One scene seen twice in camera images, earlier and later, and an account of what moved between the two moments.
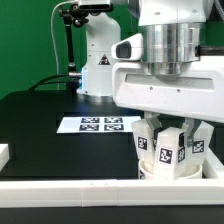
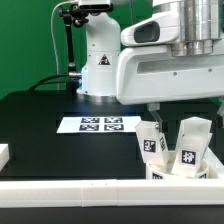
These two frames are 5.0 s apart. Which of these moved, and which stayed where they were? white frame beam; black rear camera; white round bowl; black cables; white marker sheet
Moved: white round bowl
Stayed: black cables; white marker sheet; white frame beam; black rear camera
